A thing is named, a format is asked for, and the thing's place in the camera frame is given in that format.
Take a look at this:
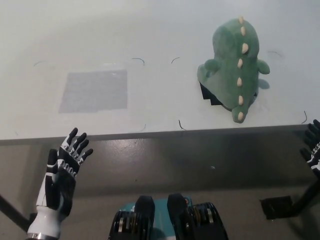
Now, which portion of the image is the black metal table leg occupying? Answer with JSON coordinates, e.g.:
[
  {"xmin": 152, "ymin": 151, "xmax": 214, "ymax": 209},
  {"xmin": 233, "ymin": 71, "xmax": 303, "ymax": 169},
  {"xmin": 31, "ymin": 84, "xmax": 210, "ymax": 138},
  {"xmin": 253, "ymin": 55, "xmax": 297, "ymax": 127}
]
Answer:
[
  {"xmin": 0, "ymin": 193, "xmax": 33, "ymax": 233},
  {"xmin": 291, "ymin": 172, "xmax": 320, "ymax": 217}
]

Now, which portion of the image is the green plush dinosaur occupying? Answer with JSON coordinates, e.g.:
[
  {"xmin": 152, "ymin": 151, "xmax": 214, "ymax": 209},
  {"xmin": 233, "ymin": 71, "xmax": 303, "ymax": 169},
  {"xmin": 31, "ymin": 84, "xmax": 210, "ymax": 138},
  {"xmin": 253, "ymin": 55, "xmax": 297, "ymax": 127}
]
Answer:
[{"xmin": 196, "ymin": 16, "xmax": 271, "ymax": 124}]

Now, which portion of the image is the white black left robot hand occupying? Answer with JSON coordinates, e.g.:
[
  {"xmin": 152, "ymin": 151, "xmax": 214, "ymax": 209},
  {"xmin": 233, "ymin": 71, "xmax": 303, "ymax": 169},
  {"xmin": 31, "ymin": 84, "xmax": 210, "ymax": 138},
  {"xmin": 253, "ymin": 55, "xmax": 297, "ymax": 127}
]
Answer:
[{"xmin": 26, "ymin": 127, "xmax": 95, "ymax": 238}]

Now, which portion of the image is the black teal robot torso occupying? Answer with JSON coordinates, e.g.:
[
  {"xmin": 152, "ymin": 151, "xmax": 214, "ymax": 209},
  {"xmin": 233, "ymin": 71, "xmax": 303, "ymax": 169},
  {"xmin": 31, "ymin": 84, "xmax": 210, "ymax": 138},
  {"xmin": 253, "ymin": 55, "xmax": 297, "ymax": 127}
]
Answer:
[{"xmin": 107, "ymin": 192, "xmax": 231, "ymax": 240}]

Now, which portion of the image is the grey tape square patch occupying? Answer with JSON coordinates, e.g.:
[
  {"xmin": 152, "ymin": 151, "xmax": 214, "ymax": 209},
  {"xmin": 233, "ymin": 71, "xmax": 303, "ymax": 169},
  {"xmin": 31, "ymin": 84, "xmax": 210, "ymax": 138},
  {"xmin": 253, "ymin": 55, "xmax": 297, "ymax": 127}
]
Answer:
[{"xmin": 58, "ymin": 69, "xmax": 128, "ymax": 114}]

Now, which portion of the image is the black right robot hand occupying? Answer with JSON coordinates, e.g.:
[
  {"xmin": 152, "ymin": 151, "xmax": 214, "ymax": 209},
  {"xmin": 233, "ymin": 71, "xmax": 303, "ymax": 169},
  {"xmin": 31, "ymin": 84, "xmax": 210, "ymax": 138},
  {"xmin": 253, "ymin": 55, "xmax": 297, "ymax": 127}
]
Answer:
[{"xmin": 299, "ymin": 119, "xmax": 320, "ymax": 179}]

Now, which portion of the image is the black tape cross patch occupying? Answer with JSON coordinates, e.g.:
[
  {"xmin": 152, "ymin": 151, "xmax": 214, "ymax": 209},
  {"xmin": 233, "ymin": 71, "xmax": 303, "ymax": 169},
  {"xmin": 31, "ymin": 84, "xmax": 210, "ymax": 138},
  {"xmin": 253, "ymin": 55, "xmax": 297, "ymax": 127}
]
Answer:
[{"xmin": 198, "ymin": 80, "xmax": 258, "ymax": 110}]

